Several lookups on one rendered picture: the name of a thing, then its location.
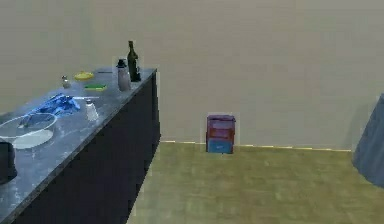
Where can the black kitchen counter grey top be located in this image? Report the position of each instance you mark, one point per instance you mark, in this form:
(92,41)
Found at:
(100,160)

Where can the clear glass bowl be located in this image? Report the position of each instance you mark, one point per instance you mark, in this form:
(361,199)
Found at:
(30,130)

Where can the purple red blue bin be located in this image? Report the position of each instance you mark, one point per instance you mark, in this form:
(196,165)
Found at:
(220,134)

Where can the grey bottle black cap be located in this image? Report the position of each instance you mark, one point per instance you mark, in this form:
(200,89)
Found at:
(123,78)

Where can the dark green wine bottle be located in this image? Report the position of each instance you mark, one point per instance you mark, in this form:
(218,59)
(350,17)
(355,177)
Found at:
(133,63)

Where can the green yellow sponge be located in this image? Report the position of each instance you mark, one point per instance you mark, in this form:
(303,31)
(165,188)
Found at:
(95,87)

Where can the silver knife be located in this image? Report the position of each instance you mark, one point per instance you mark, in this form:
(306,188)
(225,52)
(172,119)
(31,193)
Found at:
(85,97)

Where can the yellow round dish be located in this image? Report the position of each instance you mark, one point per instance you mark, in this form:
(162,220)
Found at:
(83,75)

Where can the small grey salt shaker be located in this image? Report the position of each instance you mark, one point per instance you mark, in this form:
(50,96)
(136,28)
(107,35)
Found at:
(65,82)

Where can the blue crumpled cloth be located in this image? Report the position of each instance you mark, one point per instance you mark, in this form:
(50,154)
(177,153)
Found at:
(58,105)

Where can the grey blue round furniture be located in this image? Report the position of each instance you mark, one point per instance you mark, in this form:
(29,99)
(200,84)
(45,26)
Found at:
(371,146)

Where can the black round pot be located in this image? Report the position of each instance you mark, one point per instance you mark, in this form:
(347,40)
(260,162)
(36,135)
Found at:
(6,161)

